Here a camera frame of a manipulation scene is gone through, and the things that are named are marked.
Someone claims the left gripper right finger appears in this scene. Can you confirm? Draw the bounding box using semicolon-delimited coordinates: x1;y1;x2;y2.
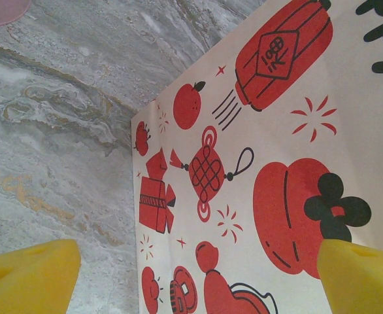
317;240;383;314

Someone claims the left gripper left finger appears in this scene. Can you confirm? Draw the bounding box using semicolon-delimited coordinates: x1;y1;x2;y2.
0;239;82;314

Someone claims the red white paper gift bag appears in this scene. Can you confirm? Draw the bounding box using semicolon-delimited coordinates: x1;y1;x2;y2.
129;0;383;314

